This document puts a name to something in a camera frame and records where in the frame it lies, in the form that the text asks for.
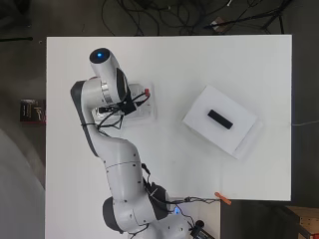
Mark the white stand box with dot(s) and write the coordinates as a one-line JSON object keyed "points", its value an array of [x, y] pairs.
{"points": [[249, 142], [206, 129]]}

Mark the white seven-joint robot arm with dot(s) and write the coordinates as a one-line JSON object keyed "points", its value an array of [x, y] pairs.
{"points": [[119, 166]]}

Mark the white flat box under toaster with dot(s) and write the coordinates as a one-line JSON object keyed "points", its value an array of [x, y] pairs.
{"points": [[149, 111]]}

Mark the black block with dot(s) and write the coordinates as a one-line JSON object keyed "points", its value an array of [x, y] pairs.
{"points": [[220, 119]]}

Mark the orange clamp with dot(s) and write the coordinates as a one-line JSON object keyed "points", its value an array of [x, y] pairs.
{"points": [[222, 198]]}

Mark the black tripod stand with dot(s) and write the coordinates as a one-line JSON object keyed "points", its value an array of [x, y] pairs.
{"points": [[252, 16]]}

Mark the small black camera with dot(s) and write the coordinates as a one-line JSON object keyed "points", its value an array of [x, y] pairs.
{"points": [[198, 227]]}

